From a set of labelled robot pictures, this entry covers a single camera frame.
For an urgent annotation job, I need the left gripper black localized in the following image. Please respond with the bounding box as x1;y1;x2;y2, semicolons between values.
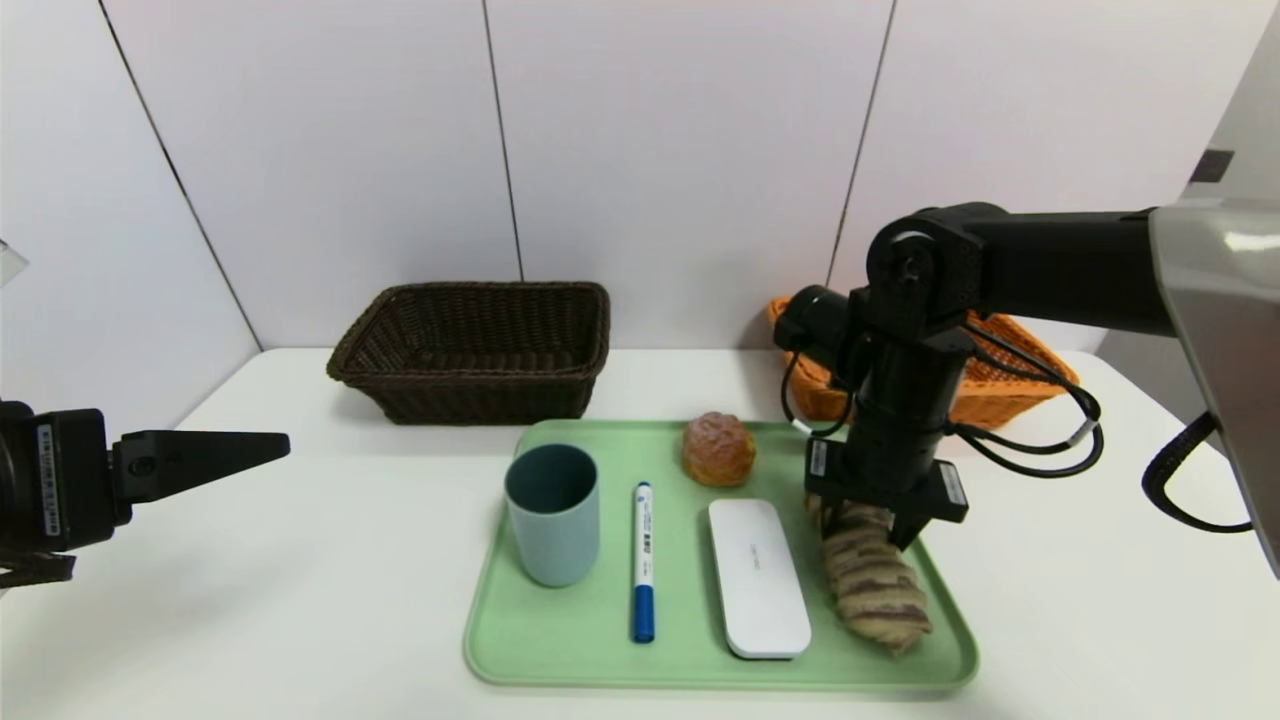
0;400;291;559

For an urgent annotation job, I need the blue-grey plastic cup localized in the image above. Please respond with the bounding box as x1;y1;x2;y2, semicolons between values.
503;443;602;588

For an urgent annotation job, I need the white marker pen blue cap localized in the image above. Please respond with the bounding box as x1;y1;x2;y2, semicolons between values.
631;481;656;643

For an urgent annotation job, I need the round orange pastry bun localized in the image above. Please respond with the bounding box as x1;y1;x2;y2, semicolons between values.
681;412;757;488

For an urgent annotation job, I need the long striped bread loaf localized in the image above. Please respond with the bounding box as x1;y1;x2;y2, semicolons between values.
810;495;933;658

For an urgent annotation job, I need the dark brown wicker basket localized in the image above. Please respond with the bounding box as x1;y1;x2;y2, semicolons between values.
327;281;612;426

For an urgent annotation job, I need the orange wicker basket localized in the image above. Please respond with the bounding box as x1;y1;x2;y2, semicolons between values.
767;297;1081;429

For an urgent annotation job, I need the light green plastic tray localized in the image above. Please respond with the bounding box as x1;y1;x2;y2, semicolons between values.
463;419;979;691

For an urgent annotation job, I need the white rectangular case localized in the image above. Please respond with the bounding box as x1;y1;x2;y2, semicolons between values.
707;498;812;660

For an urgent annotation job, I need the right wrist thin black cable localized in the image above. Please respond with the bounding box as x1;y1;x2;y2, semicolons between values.
780;320;1106;479

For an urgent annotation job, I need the right arm thick black cable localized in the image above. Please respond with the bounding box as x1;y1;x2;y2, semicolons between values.
1143;412;1253;533

